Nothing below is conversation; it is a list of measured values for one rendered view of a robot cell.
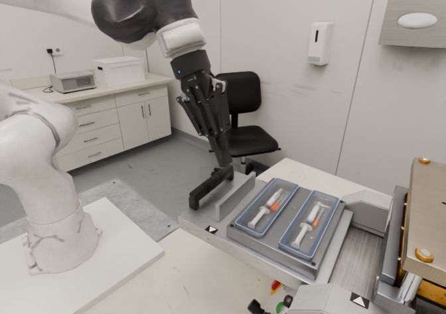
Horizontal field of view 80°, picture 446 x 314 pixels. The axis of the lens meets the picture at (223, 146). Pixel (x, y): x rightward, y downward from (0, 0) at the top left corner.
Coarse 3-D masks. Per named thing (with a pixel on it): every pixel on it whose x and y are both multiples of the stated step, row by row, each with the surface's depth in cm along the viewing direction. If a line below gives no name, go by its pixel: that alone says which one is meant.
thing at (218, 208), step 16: (240, 176) 69; (224, 192) 62; (240, 192) 58; (256, 192) 62; (208, 208) 57; (224, 208) 54; (240, 208) 57; (192, 224) 53; (208, 224) 53; (224, 224) 53; (208, 240) 52; (224, 240) 49; (336, 240) 49; (240, 256) 48; (256, 256) 46; (336, 256) 46; (272, 272) 45; (288, 272) 43; (320, 272) 43
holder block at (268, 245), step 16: (304, 192) 58; (288, 208) 53; (336, 208) 53; (288, 224) 49; (336, 224) 49; (240, 240) 48; (256, 240) 46; (272, 240) 45; (272, 256) 45; (288, 256) 43; (320, 256) 42; (304, 272) 42
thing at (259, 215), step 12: (276, 180) 61; (264, 192) 57; (276, 192) 57; (288, 192) 57; (252, 204) 53; (264, 204) 53; (276, 204) 53; (240, 216) 50; (252, 216) 50; (264, 216) 50; (252, 228) 47; (264, 228) 47
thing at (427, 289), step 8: (408, 192) 47; (400, 240) 39; (400, 248) 37; (400, 256) 35; (400, 264) 34; (400, 272) 33; (400, 280) 33; (424, 280) 31; (424, 288) 32; (432, 288) 31; (440, 288) 31; (416, 296) 33; (424, 296) 32; (432, 296) 32; (440, 296) 31; (424, 304) 32; (432, 304) 32; (440, 304) 32; (440, 312) 32
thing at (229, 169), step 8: (224, 168) 64; (232, 168) 65; (216, 176) 61; (224, 176) 63; (232, 176) 66; (200, 184) 58; (208, 184) 58; (216, 184) 61; (192, 192) 56; (200, 192) 56; (208, 192) 59; (192, 200) 56; (192, 208) 57
